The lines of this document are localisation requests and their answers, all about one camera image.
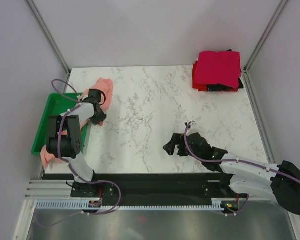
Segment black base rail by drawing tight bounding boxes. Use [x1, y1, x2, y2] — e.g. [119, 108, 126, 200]
[41, 171, 248, 207]

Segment green plastic tray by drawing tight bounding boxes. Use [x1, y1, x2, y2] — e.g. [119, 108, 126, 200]
[31, 93, 94, 159]

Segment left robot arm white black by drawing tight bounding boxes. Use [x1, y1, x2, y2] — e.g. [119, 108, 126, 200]
[46, 89, 107, 197]

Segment right aluminium frame post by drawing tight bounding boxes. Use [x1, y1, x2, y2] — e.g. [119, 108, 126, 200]
[243, 0, 290, 72]

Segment aluminium frame post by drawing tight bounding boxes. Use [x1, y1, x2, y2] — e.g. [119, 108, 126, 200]
[243, 0, 290, 72]
[24, 0, 71, 77]

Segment salmon pink t shirt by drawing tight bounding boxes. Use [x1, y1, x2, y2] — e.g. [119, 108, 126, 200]
[40, 78, 114, 170]

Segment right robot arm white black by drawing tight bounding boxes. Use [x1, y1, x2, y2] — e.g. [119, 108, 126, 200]
[163, 132, 300, 216]

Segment white slotted cable duct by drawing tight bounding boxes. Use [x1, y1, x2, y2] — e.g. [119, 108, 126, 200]
[35, 199, 238, 211]

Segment folded crimson t shirt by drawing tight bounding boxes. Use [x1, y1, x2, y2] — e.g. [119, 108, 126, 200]
[195, 50, 242, 89]

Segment left aluminium frame post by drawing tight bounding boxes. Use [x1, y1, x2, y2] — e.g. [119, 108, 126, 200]
[24, 0, 71, 77]

